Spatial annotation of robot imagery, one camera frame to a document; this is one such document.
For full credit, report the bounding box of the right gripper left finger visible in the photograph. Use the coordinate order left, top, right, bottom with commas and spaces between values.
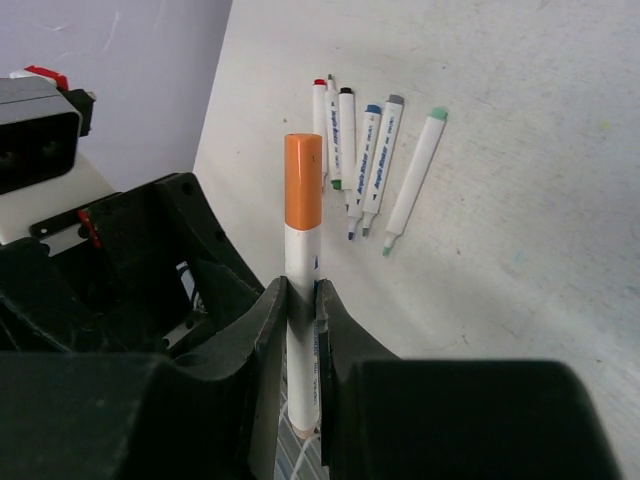
1, 277, 287, 479

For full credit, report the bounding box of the red capped marker pen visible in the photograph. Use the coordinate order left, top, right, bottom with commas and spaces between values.
312, 78, 328, 188

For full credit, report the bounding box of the orange capped marker pen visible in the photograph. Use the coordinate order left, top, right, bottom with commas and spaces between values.
284, 133, 322, 439

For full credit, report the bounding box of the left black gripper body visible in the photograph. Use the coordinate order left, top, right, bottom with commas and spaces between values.
1, 173, 265, 370

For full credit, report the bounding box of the teal capped marker pen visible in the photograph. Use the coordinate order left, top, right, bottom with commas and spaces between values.
382, 107, 448, 257

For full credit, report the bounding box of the grey capped marker pen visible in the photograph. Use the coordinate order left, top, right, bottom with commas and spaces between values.
362, 94, 405, 237

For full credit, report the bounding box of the black capped marker pen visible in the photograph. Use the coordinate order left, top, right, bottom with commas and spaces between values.
339, 87, 356, 209

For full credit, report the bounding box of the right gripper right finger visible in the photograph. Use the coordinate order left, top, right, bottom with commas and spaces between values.
315, 280, 620, 479

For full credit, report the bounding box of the green capped marker pen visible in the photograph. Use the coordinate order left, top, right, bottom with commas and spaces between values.
325, 74, 342, 190

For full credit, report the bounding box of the blue capped marker pen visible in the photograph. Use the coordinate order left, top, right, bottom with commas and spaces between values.
348, 104, 382, 241

